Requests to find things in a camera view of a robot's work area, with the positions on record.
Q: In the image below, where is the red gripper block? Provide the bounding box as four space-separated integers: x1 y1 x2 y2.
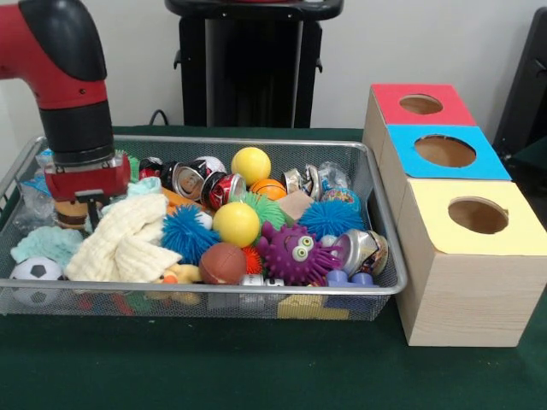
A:
44 153 132 234

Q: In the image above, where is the mint green cloth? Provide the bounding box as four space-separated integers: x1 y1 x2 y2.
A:
10 177 163 269

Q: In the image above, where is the crushed red soda can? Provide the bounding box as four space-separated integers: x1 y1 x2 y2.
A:
138 156 168 181

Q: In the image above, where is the shallow mesh bin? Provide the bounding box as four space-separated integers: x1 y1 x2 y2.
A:
0 132 409 322

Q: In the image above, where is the wooden box with three holes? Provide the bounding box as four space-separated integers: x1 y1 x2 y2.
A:
362 83 547 348

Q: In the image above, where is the toy hamburger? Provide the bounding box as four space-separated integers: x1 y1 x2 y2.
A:
54 200 88 231

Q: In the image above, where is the cream waffle cloth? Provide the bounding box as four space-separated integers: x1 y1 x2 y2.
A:
66 194 183 284

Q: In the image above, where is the black and white soccer ball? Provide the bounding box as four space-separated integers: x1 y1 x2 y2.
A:
9 255 65 307

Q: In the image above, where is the blue spiky rubber ball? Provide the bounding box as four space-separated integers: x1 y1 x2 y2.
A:
298 199 364 241
162 203 221 265

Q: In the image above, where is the brown toy football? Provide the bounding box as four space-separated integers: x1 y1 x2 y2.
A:
198 243 248 286

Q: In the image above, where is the yellow smiley ball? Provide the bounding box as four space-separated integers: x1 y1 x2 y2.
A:
212 201 261 249

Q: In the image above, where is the plain yellow ball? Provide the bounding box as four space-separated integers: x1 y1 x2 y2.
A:
231 147 273 187

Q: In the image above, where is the green spiky rubber ball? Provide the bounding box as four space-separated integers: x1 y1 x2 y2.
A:
241 191 286 245

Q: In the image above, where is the purple spiky monster toy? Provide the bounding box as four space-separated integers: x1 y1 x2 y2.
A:
257 221 345 287

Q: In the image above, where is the dark green table cloth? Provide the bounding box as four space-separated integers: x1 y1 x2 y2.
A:
0 124 547 410

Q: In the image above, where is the dark green side-table cloth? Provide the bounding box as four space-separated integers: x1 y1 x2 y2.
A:
512 140 547 180

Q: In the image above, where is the black stand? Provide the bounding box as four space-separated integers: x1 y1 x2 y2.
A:
493 6 547 161

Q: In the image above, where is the black cable by pedestal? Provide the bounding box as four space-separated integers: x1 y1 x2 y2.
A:
147 108 179 127

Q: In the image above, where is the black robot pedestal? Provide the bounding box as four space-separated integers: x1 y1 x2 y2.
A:
164 0 345 128

